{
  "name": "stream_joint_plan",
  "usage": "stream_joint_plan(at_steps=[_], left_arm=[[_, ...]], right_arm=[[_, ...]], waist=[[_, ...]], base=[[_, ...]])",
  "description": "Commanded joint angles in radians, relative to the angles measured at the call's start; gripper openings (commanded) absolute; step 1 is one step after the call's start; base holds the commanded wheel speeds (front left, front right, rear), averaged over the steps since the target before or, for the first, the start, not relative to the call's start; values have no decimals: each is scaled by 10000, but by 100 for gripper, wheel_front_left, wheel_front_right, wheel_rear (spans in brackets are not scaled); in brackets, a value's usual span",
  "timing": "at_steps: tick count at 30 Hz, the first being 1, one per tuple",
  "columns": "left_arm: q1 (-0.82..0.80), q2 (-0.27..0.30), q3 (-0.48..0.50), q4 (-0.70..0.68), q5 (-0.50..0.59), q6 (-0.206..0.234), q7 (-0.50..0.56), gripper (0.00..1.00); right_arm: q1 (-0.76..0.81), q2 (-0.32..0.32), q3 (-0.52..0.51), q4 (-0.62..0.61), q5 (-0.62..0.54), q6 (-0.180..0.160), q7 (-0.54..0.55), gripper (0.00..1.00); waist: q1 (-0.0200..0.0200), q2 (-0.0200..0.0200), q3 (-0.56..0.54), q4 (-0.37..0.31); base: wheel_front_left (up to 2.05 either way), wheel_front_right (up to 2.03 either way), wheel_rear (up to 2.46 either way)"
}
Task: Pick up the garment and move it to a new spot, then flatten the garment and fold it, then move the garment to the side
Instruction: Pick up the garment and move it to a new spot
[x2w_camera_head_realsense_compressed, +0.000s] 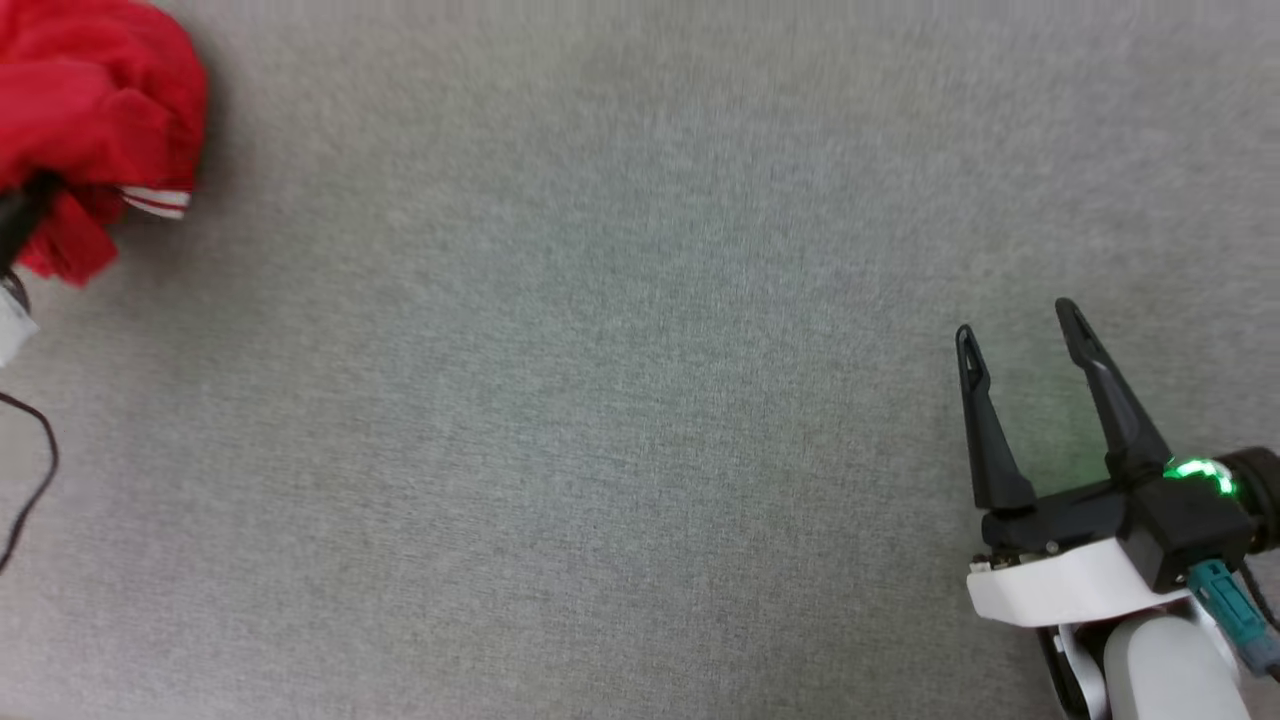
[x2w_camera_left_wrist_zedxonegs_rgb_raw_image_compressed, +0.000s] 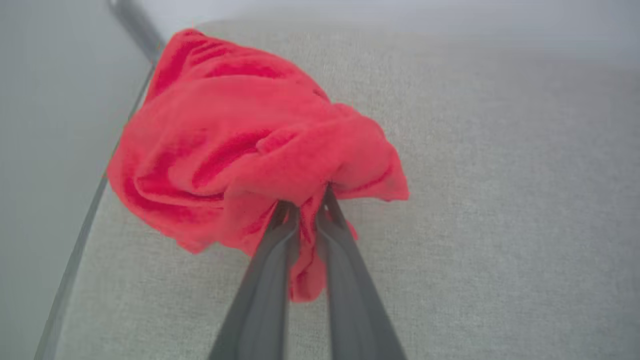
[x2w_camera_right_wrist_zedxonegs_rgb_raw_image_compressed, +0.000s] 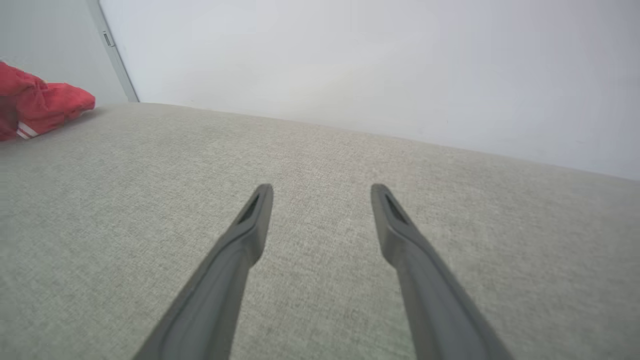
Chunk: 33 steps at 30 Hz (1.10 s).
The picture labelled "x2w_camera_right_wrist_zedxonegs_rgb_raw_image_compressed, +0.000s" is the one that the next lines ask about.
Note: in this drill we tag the grey wall trim strip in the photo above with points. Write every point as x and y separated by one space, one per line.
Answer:
116 55

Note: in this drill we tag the red and white sports jersey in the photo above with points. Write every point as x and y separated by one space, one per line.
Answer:
40 102

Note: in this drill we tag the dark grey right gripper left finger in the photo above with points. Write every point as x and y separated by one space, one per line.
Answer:
220 290

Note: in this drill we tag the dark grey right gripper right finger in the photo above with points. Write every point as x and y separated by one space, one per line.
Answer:
430 300

